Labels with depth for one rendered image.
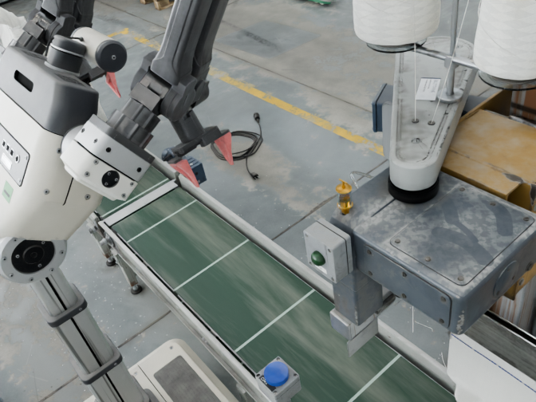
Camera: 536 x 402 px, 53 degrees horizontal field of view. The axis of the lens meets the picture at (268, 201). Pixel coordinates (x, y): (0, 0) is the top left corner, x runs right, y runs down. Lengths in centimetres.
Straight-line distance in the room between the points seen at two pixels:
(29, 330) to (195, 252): 101
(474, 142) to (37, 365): 223
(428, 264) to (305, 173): 246
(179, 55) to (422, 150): 46
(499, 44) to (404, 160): 23
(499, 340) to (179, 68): 79
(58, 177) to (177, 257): 129
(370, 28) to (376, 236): 40
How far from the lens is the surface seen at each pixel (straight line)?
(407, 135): 103
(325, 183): 321
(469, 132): 119
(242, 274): 224
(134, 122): 103
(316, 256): 97
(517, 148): 115
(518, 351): 114
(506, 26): 94
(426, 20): 109
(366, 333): 124
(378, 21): 107
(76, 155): 104
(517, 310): 163
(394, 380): 189
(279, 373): 136
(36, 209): 122
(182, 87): 104
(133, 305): 282
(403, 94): 116
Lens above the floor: 199
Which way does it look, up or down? 39 degrees down
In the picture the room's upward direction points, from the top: 12 degrees counter-clockwise
